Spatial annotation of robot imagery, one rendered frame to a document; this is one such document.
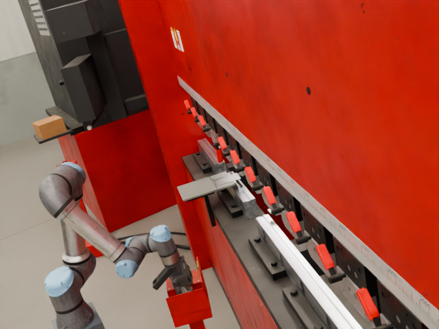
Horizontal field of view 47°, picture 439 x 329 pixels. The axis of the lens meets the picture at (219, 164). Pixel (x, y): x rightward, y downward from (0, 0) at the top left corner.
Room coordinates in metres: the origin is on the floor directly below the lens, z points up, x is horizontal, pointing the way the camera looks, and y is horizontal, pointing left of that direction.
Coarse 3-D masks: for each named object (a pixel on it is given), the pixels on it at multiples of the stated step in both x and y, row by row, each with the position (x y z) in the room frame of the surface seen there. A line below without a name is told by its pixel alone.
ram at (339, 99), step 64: (192, 0) 2.09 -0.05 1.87; (256, 0) 1.28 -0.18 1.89; (320, 0) 0.92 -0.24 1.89; (384, 0) 0.71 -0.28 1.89; (192, 64) 2.47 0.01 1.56; (256, 64) 1.39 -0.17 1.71; (320, 64) 0.96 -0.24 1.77; (384, 64) 0.73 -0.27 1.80; (256, 128) 1.54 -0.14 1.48; (320, 128) 1.01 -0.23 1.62; (384, 128) 0.75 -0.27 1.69; (320, 192) 1.08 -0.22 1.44; (384, 192) 0.78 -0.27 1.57; (384, 256) 0.80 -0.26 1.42
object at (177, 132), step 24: (120, 0) 3.13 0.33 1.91; (144, 0) 3.15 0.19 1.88; (144, 24) 3.15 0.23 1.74; (144, 48) 3.14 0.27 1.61; (168, 48) 3.16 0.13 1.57; (144, 72) 3.14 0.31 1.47; (168, 72) 3.16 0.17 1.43; (168, 96) 3.15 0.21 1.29; (168, 120) 3.14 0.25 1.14; (192, 120) 3.17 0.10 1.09; (168, 144) 3.14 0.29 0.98; (192, 144) 3.16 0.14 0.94; (168, 168) 3.18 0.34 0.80; (192, 216) 3.14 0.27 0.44; (192, 240) 3.13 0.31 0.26
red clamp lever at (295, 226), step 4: (288, 212) 1.25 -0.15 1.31; (292, 212) 1.25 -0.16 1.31; (288, 216) 1.24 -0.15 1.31; (292, 216) 1.24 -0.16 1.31; (288, 220) 1.24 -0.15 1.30; (292, 220) 1.23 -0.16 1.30; (296, 220) 1.23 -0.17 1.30; (292, 224) 1.22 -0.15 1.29; (296, 224) 1.22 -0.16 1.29; (292, 228) 1.22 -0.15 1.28; (296, 228) 1.21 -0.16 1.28; (300, 228) 1.21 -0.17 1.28; (296, 232) 1.20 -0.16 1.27; (300, 232) 1.20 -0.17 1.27; (300, 236) 1.19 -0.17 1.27; (304, 236) 1.19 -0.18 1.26; (308, 236) 1.19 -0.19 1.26; (296, 240) 1.19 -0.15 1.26; (300, 240) 1.18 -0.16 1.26; (304, 240) 1.18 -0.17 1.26; (300, 244) 1.18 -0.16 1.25
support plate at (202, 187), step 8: (216, 176) 2.38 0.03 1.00; (184, 184) 2.38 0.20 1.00; (192, 184) 2.36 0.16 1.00; (200, 184) 2.33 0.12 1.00; (208, 184) 2.31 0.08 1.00; (224, 184) 2.26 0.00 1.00; (232, 184) 2.24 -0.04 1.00; (184, 192) 2.28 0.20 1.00; (192, 192) 2.26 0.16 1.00; (200, 192) 2.24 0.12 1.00; (208, 192) 2.22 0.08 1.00; (184, 200) 2.20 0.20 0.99
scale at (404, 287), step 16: (288, 176) 1.30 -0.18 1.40; (304, 192) 1.19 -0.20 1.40; (320, 208) 1.09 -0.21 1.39; (336, 224) 1.01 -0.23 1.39; (352, 240) 0.94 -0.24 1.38; (368, 256) 0.87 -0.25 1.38; (384, 272) 0.81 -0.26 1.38; (400, 288) 0.76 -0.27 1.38; (416, 304) 0.71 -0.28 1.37; (432, 320) 0.66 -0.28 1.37
